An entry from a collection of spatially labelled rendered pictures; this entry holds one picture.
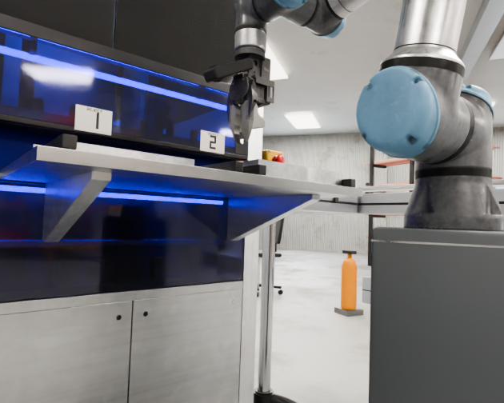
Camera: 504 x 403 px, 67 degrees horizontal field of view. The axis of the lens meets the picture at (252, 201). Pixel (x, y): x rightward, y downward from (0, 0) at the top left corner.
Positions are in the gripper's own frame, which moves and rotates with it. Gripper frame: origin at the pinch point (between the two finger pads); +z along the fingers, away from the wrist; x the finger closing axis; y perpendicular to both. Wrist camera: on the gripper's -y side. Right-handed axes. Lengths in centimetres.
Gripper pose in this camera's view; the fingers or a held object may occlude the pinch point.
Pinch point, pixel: (239, 136)
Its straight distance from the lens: 88.1
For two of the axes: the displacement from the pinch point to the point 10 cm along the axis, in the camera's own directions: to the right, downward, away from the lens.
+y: 7.7, 0.6, 6.3
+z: -0.4, 10.0, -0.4
